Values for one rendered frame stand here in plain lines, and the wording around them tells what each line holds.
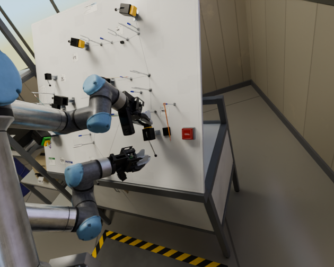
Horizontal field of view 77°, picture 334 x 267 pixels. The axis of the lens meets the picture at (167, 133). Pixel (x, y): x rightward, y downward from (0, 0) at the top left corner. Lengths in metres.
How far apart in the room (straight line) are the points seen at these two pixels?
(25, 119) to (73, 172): 0.23
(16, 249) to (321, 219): 1.85
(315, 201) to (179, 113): 1.40
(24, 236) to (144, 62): 0.88
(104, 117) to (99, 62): 0.63
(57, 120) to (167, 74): 0.54
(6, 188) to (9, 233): 0.07
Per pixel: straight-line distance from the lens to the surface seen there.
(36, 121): 0.68
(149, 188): 1.14
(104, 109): 0.71
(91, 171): 0.79
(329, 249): 1.88
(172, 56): 1.02
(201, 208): 1.22
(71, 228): 0.75
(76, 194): 0.84
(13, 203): 0.42
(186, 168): 1.01
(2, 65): 0.44
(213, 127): 1.44
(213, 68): 3.16
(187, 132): 0.93
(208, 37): 3.01
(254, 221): 1.90
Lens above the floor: 1.70
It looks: 36 degrees down
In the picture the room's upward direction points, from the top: 23 degrees counter-clockwise
